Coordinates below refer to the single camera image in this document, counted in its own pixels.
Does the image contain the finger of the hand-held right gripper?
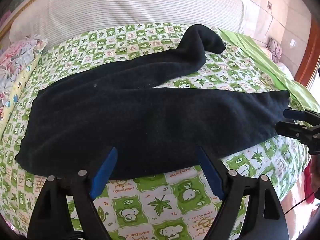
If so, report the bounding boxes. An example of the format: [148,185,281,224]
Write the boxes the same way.
[284,109,320,124]
[275,121,320,155]

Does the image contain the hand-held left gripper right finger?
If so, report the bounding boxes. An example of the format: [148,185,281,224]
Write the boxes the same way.
[196,145,290,240]

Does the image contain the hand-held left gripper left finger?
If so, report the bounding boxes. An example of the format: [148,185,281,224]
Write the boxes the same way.
[27,147,118,240]

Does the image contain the black pants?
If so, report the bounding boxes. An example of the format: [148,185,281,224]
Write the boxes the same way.
[15,24,291,180]

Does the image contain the red cloth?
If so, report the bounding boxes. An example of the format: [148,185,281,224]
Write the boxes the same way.
[304,160,317,204]

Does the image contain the plain green sheet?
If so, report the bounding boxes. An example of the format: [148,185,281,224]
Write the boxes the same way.
[216,29,320,110]

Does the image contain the green checked printed bedsheet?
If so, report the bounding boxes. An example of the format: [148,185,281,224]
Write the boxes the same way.
[0,22,312,240]

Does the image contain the pink striped slipper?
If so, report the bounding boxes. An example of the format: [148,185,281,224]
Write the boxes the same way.
[266,38,283,63]

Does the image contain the yellow printed pillow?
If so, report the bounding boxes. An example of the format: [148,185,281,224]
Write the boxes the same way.
[0,50,42,130]

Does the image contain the floral pillow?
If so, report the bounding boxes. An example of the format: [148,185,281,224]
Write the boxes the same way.
[0,34,48,120]

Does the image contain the wooden door frame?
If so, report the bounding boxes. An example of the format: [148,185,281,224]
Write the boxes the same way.
[295,17,320,90]

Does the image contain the black cable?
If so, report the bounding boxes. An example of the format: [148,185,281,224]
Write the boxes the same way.
[284,192,315,215]

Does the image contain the thin wall cable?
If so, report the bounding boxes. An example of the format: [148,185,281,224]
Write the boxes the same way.
[265,7,273,48]

